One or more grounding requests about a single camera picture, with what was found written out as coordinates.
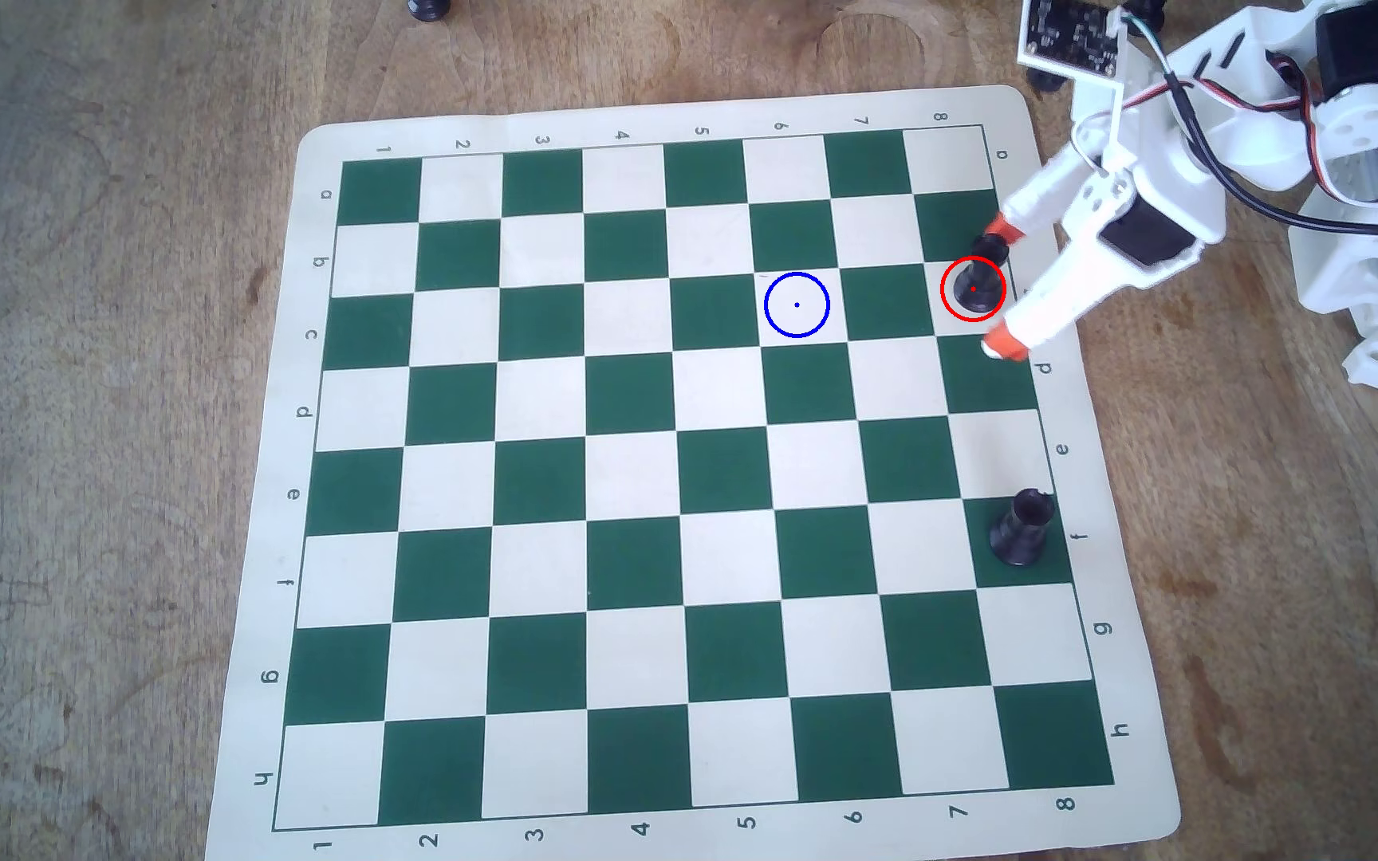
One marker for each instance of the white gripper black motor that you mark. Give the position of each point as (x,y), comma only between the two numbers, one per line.
(1112,209)

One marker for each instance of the small black chess pawn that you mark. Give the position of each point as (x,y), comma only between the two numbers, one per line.
(976,293)

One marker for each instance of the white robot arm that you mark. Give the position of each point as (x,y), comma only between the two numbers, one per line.
(1359,120)

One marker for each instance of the black chess piece wide base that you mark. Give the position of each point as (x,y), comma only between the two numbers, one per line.
(1148,10)

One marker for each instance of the black chess rook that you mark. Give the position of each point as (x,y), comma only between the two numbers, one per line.
(1020,532)

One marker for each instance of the green and cream chess mat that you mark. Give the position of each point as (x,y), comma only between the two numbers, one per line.
(641,478)

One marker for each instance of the black chess piece round base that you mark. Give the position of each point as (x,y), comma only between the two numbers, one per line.
(430,9)

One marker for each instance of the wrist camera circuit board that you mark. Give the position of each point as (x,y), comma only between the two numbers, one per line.
(1072,36)

